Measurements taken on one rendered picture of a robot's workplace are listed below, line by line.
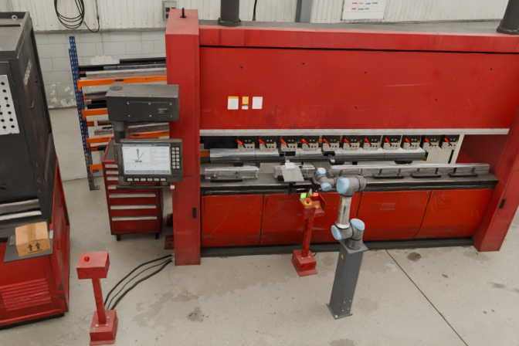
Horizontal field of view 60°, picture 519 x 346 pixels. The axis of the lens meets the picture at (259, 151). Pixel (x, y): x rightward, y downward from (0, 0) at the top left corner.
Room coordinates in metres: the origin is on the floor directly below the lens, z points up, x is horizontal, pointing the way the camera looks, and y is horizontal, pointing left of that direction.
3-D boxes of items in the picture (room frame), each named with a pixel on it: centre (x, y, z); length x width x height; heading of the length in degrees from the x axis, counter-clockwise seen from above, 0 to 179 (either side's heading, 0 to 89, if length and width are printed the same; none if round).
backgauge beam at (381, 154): (4.06, -0.64, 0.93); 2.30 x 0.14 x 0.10; 99
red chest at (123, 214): (3.80, 1.25, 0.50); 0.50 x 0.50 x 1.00; 9
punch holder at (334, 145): (3.75, -0.66, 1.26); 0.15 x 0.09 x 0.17; 99
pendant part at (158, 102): (3.02, 0.87, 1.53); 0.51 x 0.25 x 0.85; 98
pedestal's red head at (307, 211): (3.42, -0.52, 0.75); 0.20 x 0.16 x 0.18; 109
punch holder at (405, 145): (3.88, -1.45, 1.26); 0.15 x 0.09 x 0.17; 99
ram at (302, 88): (3.80, -0.93, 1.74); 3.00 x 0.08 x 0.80; 99
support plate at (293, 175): (3.55, -0.31, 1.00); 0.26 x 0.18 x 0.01; 9
